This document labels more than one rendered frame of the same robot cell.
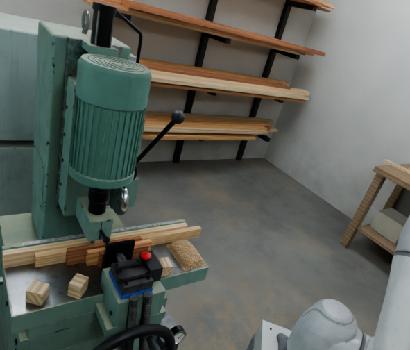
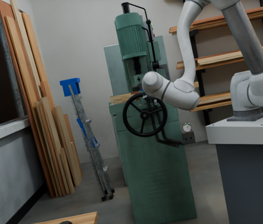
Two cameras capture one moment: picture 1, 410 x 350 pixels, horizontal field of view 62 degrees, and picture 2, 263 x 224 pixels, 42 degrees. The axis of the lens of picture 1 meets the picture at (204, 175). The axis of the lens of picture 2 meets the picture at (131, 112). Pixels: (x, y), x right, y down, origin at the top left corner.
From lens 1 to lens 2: 1.86 m
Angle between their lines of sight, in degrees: 46
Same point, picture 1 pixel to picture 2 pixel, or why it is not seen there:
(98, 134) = (123, 37)
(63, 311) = not seen: hidden behind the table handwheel
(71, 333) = (133, 120)
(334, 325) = (235, 76)
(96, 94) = (119, 24)
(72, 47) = not seen: hidden behind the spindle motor
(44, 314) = (119, 106)
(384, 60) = not seen: outside the picture
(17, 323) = (111, 109)
